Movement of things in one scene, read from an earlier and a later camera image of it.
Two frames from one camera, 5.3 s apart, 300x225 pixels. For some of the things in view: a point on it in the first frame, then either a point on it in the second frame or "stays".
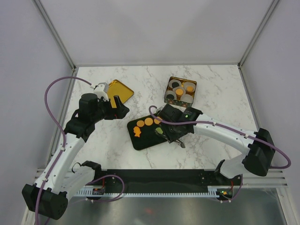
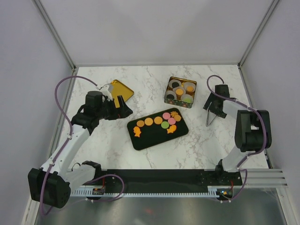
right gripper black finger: (161, 135) → (208, 101)
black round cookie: (175, 84) stays
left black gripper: (119, 112) stays
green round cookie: (159, 130) → (187, 100)
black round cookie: (170, 96) stays
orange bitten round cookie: (190, 88) stays
